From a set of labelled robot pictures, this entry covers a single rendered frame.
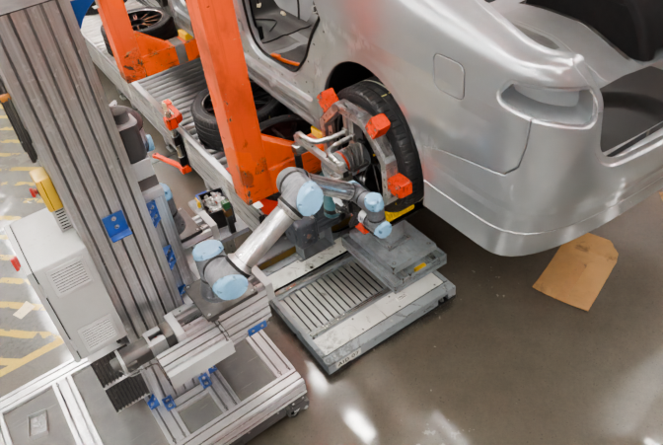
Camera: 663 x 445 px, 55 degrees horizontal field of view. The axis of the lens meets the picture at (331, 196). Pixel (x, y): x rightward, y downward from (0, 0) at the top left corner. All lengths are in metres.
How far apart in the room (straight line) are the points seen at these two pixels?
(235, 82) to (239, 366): 1.34
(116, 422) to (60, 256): 1.03
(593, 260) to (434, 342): 1.05
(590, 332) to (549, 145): 1.42
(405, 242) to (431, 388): 0.82
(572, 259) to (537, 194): 1.42
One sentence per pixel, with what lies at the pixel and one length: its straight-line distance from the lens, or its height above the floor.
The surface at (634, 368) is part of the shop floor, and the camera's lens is 3.38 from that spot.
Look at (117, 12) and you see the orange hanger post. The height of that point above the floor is 1.05.
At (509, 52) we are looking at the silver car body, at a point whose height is 1.63.
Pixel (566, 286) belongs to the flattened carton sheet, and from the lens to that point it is 3.64.
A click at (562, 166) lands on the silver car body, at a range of 2.35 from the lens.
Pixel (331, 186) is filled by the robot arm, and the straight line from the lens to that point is 2.54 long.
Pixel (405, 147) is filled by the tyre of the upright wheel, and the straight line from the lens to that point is 2.83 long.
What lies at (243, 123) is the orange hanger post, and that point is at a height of 1.01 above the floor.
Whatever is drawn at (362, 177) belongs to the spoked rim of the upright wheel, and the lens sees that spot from 3.31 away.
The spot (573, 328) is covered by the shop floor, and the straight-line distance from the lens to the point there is 3.47.
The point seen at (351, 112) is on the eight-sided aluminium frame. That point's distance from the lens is 2.91.
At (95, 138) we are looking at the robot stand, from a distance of 2.22.
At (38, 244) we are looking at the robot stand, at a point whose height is 1.23.
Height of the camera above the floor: 2.60
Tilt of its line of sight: 38 degrees down
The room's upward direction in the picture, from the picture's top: 8 degrees counter-clockwise
